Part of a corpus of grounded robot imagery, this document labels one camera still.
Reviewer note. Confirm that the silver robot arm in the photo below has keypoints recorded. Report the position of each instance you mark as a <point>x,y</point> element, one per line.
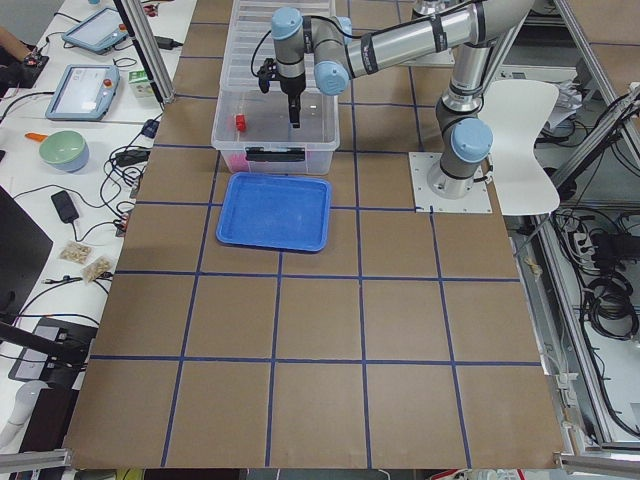
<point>472,29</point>

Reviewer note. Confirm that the black power adapter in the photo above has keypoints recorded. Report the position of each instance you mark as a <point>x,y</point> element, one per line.
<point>64,207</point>

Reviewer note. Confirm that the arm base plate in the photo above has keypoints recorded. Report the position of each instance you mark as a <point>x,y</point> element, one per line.
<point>435,192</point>

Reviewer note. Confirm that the far teach pendant tablet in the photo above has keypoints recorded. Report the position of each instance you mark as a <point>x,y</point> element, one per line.
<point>98,33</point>

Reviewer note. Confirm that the green bowl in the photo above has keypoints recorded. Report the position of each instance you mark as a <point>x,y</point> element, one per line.
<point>66,151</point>

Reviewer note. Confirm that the snack bag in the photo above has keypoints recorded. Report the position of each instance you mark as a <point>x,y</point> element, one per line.
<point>96,269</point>
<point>76,252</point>

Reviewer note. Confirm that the snack bag near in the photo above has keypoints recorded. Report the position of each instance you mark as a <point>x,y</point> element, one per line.
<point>96,269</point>

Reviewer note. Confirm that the blue plastic tray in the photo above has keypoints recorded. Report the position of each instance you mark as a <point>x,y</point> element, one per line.
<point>278,212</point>

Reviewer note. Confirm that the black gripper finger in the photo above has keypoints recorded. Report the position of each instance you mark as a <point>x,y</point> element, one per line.
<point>294,108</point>

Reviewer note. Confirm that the white plastic chair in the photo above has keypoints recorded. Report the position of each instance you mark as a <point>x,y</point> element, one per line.
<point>516,110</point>

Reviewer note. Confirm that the red block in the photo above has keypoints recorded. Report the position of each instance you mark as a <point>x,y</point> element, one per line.
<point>240,122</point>

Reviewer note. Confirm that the green white carton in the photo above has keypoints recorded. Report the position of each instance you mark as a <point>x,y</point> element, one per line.
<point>140,84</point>

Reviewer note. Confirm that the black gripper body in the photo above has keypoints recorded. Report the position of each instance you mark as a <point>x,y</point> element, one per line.
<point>291,86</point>

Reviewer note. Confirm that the near teach pendant tablet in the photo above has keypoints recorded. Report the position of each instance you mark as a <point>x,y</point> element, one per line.
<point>84,93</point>

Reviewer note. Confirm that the teach pendant tablet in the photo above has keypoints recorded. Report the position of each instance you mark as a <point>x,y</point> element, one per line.
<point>98,33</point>
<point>84,93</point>

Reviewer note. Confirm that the snack bag far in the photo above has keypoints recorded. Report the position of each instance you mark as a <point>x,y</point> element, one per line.
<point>76,252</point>

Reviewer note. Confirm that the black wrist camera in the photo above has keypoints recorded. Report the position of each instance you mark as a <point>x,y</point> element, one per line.
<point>267,73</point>

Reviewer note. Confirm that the aluminium frame post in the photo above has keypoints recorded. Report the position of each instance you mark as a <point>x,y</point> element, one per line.
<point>139,30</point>

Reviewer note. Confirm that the clear plastic storage box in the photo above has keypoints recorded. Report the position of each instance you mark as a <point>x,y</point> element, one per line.
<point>270,144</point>

